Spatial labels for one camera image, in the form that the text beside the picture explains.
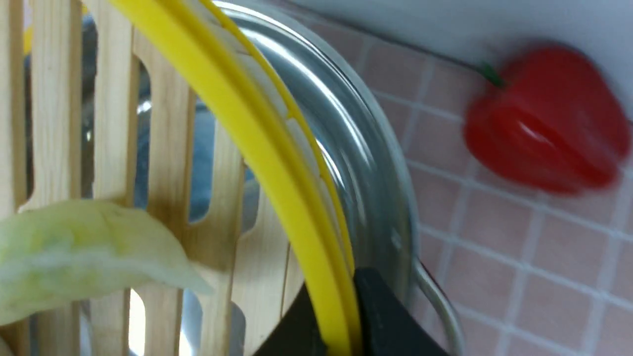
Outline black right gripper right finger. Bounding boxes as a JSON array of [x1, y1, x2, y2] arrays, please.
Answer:
[[354, 267, 447, 356]]

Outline red bell pepper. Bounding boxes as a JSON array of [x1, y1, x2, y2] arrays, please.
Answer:
[[462, 44, 632, 195]]

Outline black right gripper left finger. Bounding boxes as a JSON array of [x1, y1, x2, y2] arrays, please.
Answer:
[[255, 285, 327, 356]]

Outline bamboo steamer basket yellow rim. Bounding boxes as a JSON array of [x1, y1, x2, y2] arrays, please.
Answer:
[[0, 0, 365, 356]]

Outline pale green dumpling top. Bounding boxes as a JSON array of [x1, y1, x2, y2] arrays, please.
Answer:
[[0, 200, 212, 325]]

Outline stainless steel pot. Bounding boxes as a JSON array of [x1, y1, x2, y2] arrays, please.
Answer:
[[30, 0, 468, 356]]

